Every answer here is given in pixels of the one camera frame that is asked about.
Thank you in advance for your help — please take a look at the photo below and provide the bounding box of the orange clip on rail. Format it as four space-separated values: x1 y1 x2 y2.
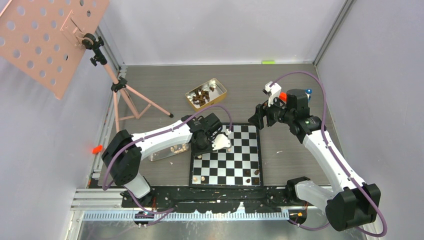
91 144 103 155

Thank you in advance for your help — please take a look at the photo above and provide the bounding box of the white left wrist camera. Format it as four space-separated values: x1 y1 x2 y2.
212 129 233 151

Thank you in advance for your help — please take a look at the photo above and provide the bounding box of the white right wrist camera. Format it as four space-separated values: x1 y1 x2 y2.
262 81 282 107

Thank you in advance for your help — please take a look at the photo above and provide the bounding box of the black white chessboard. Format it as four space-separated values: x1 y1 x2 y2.
188 123 264 189

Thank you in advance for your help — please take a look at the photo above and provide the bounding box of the red toy block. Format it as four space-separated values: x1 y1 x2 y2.
279 92 287 102

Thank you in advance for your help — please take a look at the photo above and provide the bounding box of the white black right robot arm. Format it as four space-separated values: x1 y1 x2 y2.
248 89 381 232

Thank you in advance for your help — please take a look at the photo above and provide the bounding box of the pink perforated music stand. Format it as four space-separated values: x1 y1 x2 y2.
0 0 175 133

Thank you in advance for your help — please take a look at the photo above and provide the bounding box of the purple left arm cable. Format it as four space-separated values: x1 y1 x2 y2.
101 103 233 229

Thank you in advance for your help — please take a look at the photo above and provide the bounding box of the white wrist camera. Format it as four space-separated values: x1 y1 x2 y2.
212 129 233 151
262 81 282 107

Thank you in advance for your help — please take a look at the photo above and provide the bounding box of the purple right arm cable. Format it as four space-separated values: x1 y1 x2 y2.
268 70 388 239

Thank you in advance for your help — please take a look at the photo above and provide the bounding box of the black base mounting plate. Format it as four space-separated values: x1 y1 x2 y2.
120 186 312 214

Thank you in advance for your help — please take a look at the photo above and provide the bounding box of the silver tin lid tray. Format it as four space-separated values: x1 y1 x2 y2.
147 143 190 162

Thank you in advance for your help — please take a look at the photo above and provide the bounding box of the gold tin with dark pieces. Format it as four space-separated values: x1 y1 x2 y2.
185 78 228 112

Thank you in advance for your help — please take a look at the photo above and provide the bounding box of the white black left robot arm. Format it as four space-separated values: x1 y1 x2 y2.
101 113 232 207

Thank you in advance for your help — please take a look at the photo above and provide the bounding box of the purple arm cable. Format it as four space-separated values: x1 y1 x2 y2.
268 70 388 239
101 103 233 229

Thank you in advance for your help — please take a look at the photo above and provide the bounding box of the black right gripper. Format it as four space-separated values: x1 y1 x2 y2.
248 92 295 130

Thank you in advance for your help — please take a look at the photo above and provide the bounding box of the green tape marker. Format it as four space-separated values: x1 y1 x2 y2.
261 60 276 65

